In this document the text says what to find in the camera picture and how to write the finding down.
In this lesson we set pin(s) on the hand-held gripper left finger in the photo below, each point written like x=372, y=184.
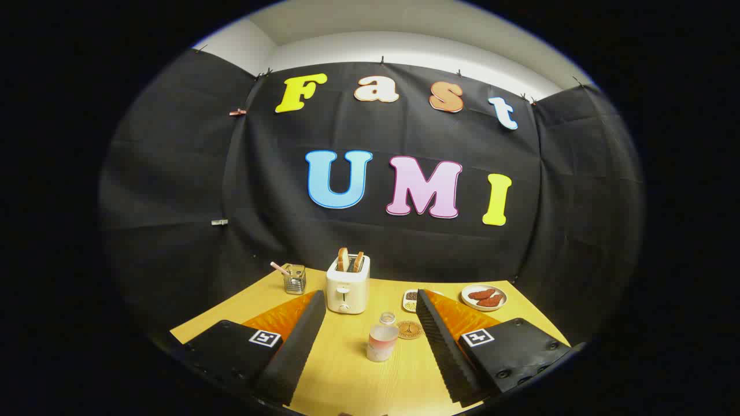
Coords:
x=298, y=346

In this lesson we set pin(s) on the red meat piece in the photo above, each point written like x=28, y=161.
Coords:
x=481, y=294
x=491, y=301

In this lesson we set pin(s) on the black backdrop cloth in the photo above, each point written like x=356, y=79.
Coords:
x=376, y=248

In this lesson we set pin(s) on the round white plate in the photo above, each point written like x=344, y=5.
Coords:
x=484, y=308

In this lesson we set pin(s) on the white toaster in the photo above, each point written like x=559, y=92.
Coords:
x=347, y=289

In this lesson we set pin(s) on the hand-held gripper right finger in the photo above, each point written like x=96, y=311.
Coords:
x=442, y=346

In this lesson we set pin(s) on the toast slice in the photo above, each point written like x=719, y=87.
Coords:
x=343, y=260
x=358, y=262

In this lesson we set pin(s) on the round brown coaster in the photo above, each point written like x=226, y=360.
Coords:
x=411, y=330

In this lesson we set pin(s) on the pink cloth clip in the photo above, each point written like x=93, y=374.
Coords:
x=237, y=112

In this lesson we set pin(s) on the wooden table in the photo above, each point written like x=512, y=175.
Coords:
x=347, y=370

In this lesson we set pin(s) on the pink striped straw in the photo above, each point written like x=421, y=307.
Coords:
x=278, y=267

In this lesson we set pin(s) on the clear plastic juice bottle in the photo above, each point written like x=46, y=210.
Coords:
x=381, y=342

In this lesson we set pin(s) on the small white divided dish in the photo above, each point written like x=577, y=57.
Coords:
x=410, y=300

